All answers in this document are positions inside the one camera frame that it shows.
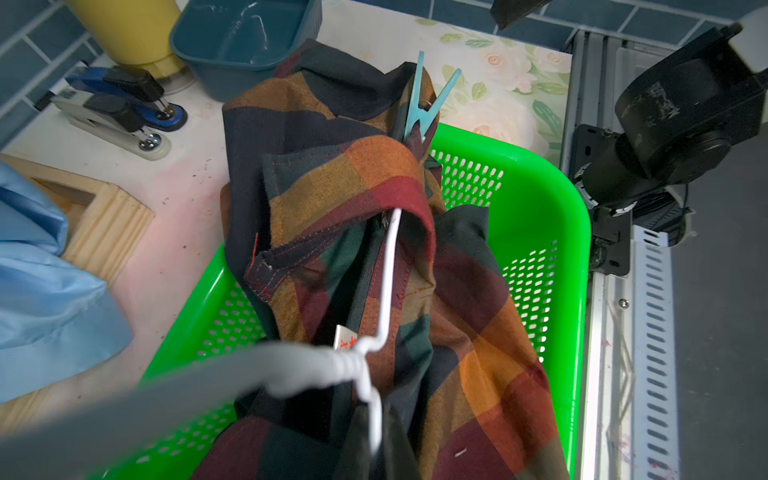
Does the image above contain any wooden clothes rack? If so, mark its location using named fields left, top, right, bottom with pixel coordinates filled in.
left=1, top=155, right=154, bottom=435

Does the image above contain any plaid long-sleeve shirt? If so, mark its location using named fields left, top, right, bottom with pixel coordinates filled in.
left=194, top=40, right=568, bottom=479

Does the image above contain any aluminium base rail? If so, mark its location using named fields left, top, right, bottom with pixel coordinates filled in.
left=561, top=30, right=680, bottom=479

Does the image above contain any green plastic basket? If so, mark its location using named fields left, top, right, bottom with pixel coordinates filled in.
left=89, top=122, right=592, bottom=480

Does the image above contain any white black stapler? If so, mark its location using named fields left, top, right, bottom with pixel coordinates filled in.
left=50, top=88, right=172, bottom=161

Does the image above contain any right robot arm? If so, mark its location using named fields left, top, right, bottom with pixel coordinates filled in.
left=565, top=7, right=767, bottom=276

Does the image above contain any yellow metal bucket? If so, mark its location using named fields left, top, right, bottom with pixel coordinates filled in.
left=66, top=0, right=195, bottom=94

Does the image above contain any teal clothespin shoulder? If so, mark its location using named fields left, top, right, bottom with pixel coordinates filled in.
left=403, top=49, right=463, bottom=145

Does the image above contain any blue black stapler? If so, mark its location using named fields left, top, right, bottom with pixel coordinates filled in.
left=65, top=66, right=188, bottom=132

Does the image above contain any teal plastic tub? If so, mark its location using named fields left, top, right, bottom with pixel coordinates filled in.
left=169, top=0, right=322, bottom=102

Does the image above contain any white wire hanger plaid shirt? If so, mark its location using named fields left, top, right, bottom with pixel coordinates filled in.
left=263, top=206, right=403, bottom=457

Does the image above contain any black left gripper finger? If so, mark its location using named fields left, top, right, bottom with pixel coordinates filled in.
left=1, top=342, right=360, bottom=479

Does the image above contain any light blue long-sleeve shirt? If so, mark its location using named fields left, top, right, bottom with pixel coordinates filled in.
left=1, top=164, right=134, bottom=402

